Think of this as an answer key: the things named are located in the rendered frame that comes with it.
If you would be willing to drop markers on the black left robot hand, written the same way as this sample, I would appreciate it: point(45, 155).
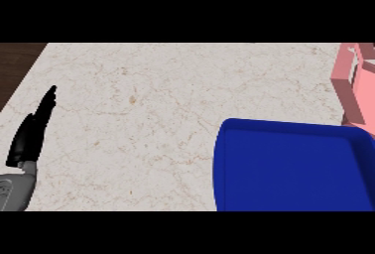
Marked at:
point(32, 133)

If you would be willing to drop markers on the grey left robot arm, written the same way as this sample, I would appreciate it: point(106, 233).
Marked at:
point(16, 190)

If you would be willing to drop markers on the blue tray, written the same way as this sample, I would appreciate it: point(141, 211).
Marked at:
point(292, 168)

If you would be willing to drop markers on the pink cardboard box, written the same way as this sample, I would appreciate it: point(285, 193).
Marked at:
point(358, 86)

